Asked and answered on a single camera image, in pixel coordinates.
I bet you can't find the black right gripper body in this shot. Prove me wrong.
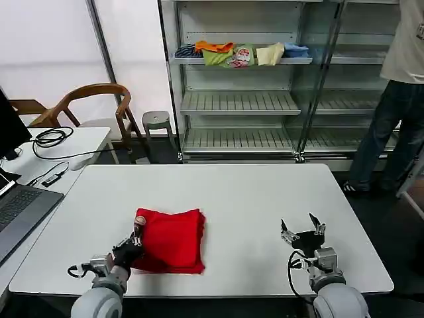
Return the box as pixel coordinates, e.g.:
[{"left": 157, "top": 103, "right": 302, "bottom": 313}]
[{"left": 291, "top": 231, "right": 324, "bottom": 258}]

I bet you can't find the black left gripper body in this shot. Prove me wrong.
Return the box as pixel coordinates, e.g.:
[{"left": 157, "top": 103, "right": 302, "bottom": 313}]
[{"left": 112, "top": 241, "right": 146, "bottom": 268}]

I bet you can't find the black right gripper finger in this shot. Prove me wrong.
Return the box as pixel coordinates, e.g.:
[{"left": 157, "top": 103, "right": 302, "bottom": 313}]
[
  {"left": 280, "top": 218, "right": 301, "bottom": 246},
  {"left": 308, "top": 212, "right": 327, "bottom": 236}
]

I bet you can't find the red shirt with print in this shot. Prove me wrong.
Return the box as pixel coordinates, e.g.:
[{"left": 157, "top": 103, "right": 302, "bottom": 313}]
[{"left": 132, "top": 207, "right": 207, "bottom": 276}]

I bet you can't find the dark grey laptop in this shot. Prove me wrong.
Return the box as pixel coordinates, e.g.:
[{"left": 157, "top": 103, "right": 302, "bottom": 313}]
[{"left": 0, "top": 184, "right": 66, "bottom": 264}]

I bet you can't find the white side table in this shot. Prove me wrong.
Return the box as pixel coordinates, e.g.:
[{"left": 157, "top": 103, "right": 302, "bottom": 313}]
[{"left": 0, "top": 127, "right": 114, "bottom": 176}]

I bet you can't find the grey round stool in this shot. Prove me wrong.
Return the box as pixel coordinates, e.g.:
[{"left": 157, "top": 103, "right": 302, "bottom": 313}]
[{"left": 141, "top": 111, "right": 177, "bottom": 163}]

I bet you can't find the person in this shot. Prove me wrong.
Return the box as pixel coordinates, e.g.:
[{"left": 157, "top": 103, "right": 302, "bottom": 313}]
[{"left": 343, "top": 0, "right": 424, "bottom": 200}]

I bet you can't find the empty metal shelf rack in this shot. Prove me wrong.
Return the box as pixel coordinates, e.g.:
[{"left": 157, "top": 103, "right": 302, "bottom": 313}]
[{"left": 294, "top": 0, "right": 411, "bottom": 164}]

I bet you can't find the wooden chair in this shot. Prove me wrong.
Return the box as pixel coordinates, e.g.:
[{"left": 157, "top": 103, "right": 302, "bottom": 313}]
[{"left": 9, "top": 83, "right": 147, "bottom": 164}]

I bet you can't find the metal shelf with folded clothes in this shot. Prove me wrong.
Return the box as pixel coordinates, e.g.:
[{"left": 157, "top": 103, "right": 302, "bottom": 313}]
[{"left": 158, "top": 0, "right": 314, "bottom": 164}]

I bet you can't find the black monitor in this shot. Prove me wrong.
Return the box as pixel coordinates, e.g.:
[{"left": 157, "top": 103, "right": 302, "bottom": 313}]
[{"left": 0, "top": 86, "right": 34, "bottom": 162}]

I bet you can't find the grey tent pole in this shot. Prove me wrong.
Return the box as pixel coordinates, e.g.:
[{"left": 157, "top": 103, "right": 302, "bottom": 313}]
[{"left": 86, "top": 0, "right": 118, "bottom": 84}]

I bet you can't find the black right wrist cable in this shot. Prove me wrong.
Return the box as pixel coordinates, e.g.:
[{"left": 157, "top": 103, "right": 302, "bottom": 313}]
[{"left": 287, "top": 250, "right": 315, "bottom": 298}]

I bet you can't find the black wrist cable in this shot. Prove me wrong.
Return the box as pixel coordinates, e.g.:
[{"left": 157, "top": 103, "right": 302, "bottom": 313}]
[
  {"left": 67, "top": 263, "right": 92, "bottom": 278},
  {"left": 287, "top": 250, "right": 315, "bottom": 298}
]

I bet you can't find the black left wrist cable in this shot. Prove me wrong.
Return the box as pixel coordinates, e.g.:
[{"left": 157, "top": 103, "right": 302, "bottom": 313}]
[{"left": 67, "top": 263, "right": 92, "bottom": 278}]

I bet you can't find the black adapter with cable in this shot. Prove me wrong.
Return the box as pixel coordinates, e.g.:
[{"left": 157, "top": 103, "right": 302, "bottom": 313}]
[{"left": 26, "top": 160, "right": 71, "bottom": 187}]

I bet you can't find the white metal frame stand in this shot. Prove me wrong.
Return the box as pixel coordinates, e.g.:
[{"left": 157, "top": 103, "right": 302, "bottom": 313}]
[{"left": 395, "top": 148, "right": 424, "bottom": 223}]

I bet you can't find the black coiled cable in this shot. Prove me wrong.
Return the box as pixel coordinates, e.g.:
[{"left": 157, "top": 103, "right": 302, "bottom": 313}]
[{"left": 31, "top": 127, "right": 115, "bottom": 160}]

